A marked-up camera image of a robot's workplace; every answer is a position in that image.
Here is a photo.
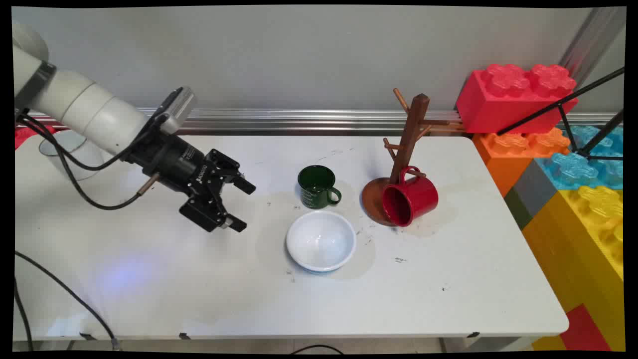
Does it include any black cable with metal plug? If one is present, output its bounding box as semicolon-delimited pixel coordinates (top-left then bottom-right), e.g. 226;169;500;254
17;114;161;211

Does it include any red speckled mug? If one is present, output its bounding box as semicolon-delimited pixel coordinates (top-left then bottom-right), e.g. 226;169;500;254
381;166;439;228

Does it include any black tripod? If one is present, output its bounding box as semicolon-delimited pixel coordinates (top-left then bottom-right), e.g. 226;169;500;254
496;67;625;161

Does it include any dark green building block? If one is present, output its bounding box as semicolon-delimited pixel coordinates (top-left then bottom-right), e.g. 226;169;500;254
503;187;534;230

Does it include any brown wooden mug tree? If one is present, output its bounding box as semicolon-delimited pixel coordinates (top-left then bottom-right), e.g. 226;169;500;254
361;88;449;227

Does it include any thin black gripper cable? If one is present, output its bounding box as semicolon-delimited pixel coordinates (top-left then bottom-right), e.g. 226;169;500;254
17;112;150;173

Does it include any large yellow building block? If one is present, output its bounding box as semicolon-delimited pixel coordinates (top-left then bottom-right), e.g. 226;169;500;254
521;185;625;351

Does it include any orange giant building block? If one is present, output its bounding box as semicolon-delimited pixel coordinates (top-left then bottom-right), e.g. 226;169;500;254
473;127;571;197

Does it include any green enamel mug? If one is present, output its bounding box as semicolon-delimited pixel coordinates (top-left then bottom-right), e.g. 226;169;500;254
298;165;342;209

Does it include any black hanging cable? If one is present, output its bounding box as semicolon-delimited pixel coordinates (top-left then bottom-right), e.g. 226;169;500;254
14;279;33;352

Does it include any blue giant building block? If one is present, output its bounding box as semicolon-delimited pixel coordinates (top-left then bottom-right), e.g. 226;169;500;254
536;125;624;190

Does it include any black cable with connector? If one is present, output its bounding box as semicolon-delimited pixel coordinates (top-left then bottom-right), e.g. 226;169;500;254
15;251;120;350

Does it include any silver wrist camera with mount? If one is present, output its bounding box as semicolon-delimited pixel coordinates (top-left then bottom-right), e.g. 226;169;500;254
150;86;198;136

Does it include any grey giant building block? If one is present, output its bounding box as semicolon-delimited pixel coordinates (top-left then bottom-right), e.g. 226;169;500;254
513;160;560;218

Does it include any small yellow building block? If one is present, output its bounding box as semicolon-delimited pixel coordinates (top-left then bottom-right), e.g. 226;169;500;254
531;335;567;352

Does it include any white bowl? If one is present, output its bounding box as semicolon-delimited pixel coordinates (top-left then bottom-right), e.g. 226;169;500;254
286;210;357;273

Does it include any red giant building block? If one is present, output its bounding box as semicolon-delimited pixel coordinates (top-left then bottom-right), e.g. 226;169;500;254
456;63;579;134
15;126;57;150
561;304;612;352

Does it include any aluminium corner post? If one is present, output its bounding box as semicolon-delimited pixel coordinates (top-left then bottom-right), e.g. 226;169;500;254
558;7;627;76

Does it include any white enamel mug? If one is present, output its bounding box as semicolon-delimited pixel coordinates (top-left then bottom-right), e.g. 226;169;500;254
39;131;105;181

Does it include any black floor cable loop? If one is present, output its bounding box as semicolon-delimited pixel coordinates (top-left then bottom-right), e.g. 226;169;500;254
291;344;345;355

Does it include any aluminium wall rail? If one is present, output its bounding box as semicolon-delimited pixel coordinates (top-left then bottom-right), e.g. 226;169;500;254
25;107;619;136

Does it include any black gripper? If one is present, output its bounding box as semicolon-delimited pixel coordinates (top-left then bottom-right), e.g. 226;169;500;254
125;125;257;234

